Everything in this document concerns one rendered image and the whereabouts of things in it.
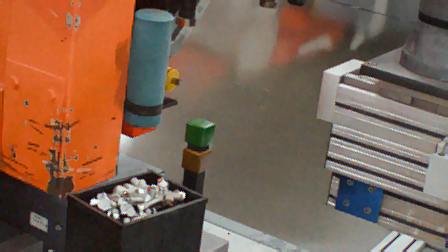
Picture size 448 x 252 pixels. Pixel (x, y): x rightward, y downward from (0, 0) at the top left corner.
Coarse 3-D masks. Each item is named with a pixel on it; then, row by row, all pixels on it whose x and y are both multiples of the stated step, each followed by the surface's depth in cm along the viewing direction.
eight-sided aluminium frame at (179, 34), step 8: (200, 0) 237; (208, 0) 240; (176, 8) 238; (200, 8) 238; (200, 16) 239; (176, 24) 238; (176, 32) 233; (184, 32) 235; (176, 40) 232; (184, 40) 236; (176, 48) 233; (128, 64) 218
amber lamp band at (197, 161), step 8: (184, 152) 168; (192, 152) 167; (200, 152) 167; (208, 152) 168; (184, 160) 168; (192, 160) 167; (200, 160) 167; (208, 160) 169; (184, 168) 169; (192, 168) 168; (200, 168) 168; (208, 168) 170
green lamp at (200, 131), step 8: (192, 120) 167; (200, 120) 168; (192, 128) 166; (200, 128) 165; (208, 128) 166; (192, 136) 166; (200, 136) 165; (208, 136) 167; (192, 144) 167; (200, 144) 166; (208, 144) 167
